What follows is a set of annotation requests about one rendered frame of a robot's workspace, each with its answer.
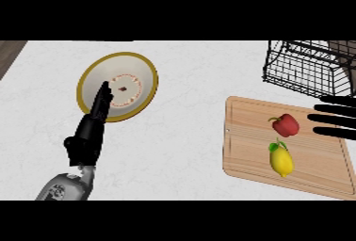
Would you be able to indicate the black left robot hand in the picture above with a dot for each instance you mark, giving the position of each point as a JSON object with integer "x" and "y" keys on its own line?
{"x": 87, "y": 131}

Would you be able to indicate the wooden cutting board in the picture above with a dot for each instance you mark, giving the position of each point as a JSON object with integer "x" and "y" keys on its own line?
{"x": 253, "y": 147}

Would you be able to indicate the yellow lemon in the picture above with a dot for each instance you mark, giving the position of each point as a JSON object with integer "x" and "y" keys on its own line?
{"x": 281, "y": 160}

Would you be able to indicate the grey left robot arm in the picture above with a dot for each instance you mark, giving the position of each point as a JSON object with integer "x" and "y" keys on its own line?
{"x": 65, "y": 186}

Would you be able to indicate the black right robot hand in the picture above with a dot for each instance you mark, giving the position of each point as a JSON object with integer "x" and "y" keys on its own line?
{"x": 340, "y": 117}

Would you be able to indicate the red bell pepper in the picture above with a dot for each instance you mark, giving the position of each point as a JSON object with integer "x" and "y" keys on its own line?
{"x": 285, "y": 125}

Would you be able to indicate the gold-rimmed white plate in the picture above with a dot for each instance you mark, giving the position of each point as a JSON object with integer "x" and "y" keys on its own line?
{"x": 121, "y": 82}

